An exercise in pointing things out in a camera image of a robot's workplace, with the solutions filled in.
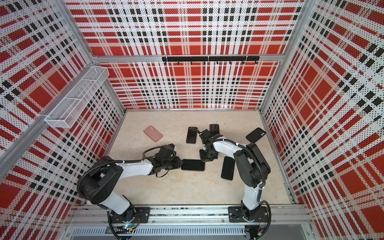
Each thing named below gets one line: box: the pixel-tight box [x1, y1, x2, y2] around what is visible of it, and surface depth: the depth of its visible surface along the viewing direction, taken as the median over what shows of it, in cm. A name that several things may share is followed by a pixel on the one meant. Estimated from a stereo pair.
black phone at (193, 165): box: [181, 159, 205, 171], surface depth 94 cm
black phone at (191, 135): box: [186, 126, 198, 144], surface depth 107 cm
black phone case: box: [246, 127, 266, 143], surface depth 107 cm
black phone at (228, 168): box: [221, 156, 235, 181], surface depth 91 cm
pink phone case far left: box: [143, 125, 163, 143], surface depth 110 cm
